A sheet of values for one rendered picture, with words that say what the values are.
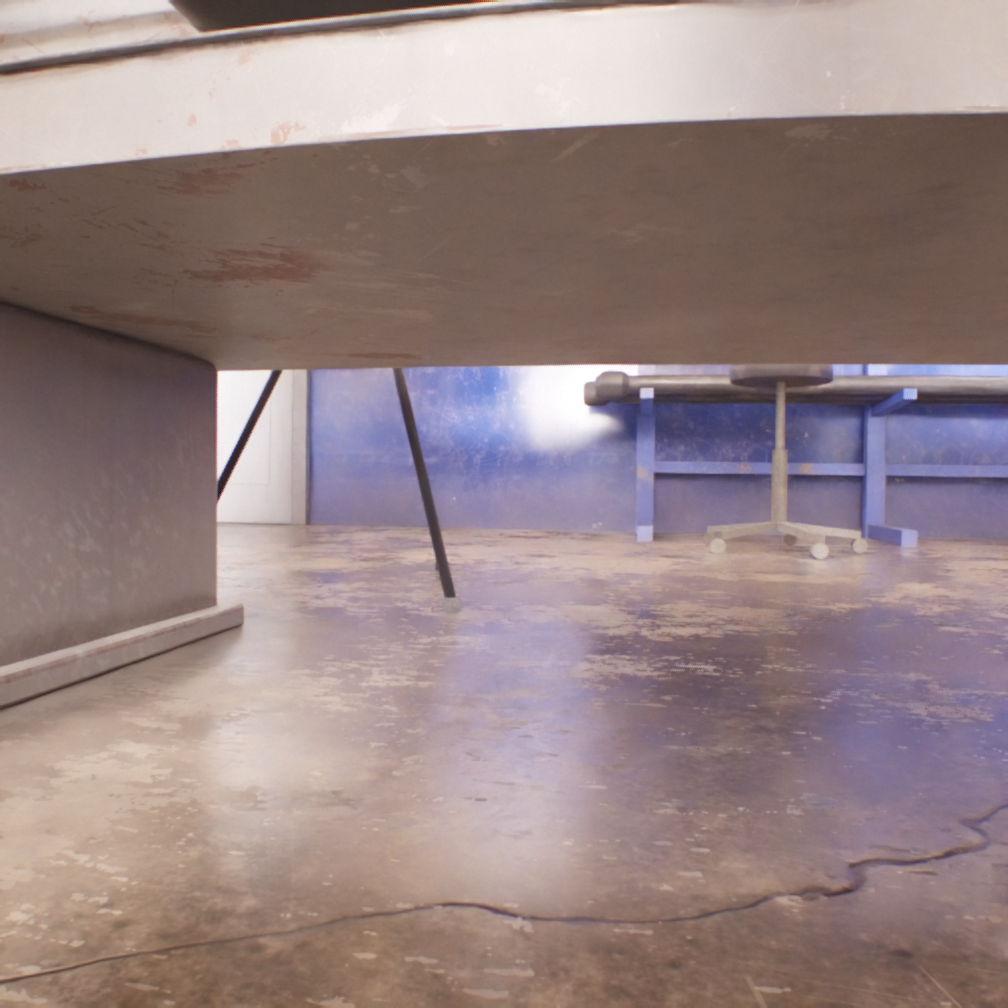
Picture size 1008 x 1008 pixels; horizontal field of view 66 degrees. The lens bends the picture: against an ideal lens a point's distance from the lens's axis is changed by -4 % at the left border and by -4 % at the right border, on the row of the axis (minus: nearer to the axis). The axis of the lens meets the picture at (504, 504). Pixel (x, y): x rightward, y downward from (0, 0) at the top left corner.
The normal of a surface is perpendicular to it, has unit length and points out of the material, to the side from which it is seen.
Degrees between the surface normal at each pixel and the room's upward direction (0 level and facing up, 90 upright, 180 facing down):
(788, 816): 0
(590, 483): 90
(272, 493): 90
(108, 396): 90
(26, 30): 90
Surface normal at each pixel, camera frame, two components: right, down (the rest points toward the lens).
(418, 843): 0.01, -1.00
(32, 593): 0.99, 0.02
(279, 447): -0.17, 0.03
